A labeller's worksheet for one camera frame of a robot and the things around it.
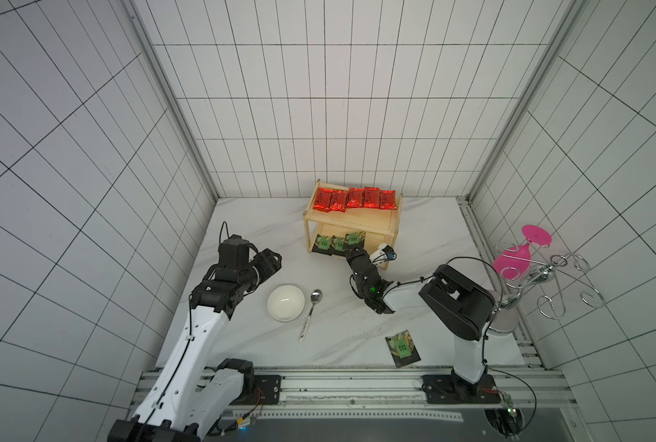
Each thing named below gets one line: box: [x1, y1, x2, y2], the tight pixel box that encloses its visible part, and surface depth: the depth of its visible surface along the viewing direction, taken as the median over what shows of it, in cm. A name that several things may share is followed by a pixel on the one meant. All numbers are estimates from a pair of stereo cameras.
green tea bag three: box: [348, 232, 361, 245], surface depth 97 cm
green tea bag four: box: [385, 329, 422, 369], surface depth 81 cm
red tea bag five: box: [379, 189, 398, 210], surface depth 91 cm
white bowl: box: [267, 284, 305, 323], surface depth 87 cm
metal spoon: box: [298, 289, 323, 343], surface depth 89 cm
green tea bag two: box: [316, 233, 331, 251], surface depth 103 cm
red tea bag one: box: [312, 186, 334, 213], surface depth 91 cm
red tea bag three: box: [346, 187, 365, 209], surface depth 90 cm
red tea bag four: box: [363, 186, 381, 209], surface depth 91 cm
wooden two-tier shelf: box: [302, 178, 403, 270], surface depth 89 cm
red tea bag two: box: [328, 189, 350, 213], surface depth 89 cm
